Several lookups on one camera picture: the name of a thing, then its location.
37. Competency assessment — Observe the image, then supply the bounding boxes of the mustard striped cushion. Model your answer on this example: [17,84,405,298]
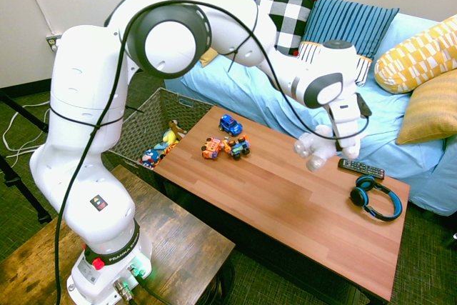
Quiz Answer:
[395,69,457,146]

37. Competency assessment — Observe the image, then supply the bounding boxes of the rustic brown side table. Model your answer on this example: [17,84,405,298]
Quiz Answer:
[0,164,236,305]

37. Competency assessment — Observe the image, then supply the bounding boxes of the yellow blue plush toy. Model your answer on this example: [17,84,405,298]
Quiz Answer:
[161,129,180,149]

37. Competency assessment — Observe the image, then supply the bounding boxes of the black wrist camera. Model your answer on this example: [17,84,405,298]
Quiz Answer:
[354,92,373,119]

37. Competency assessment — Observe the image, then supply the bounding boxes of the long black cable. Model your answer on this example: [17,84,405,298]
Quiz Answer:
[53,0,371,305]

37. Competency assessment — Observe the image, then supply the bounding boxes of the white floor cable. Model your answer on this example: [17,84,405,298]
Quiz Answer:
[1,99,51,160]

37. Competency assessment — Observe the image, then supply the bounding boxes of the blue black headphones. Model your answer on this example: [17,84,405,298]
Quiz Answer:
[349,174,404,223]

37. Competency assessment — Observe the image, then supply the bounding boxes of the black remote control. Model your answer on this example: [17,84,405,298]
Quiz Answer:
[337,158,387,181]

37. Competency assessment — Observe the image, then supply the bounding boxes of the black tripod stand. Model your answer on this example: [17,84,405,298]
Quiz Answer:
[0,93,54,224]

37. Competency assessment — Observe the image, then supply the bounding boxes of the orange flame pattern cloth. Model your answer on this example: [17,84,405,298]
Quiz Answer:
[159,141,180,162]

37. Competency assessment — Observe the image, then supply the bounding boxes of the orange blue toy car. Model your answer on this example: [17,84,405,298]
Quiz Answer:
[222,133,252,162]

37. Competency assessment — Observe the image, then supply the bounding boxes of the brown dog plush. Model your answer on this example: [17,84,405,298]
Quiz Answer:
[167,119,188,139]

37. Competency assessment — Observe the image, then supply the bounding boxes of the grey woven wicker basket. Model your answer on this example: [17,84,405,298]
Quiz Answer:
[102,86,216,194]

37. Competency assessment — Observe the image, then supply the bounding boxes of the red-brown wooden coffee table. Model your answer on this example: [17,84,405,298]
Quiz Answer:
[152,105,412,303]

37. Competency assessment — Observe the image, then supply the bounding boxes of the dark blue striped pillow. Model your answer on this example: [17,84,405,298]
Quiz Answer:
[301,0,401,61]

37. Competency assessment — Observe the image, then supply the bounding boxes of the small tan cushion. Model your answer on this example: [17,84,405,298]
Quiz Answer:
[199,47,219,69]

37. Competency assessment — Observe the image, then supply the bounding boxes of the wall power outlet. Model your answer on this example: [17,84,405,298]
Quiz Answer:
[45,33,63,53]

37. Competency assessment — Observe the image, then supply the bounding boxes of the black white checked pillow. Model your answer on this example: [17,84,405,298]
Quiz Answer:
[252,0,319,57]

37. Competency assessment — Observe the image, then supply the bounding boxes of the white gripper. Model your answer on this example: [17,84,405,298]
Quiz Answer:
[327,102,361,151]

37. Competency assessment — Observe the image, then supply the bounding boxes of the Captain America plush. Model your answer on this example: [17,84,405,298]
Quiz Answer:
[140,148,161,171]

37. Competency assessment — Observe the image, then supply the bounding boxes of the white stuffed toy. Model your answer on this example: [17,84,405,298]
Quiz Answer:
[293,124,361,174]

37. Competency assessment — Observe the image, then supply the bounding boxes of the yellow white patterned bolster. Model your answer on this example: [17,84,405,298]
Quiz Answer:
[373,14,457,95]

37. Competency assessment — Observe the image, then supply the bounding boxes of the orange toy fire truck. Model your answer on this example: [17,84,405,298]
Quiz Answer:
[200,136,226,161]

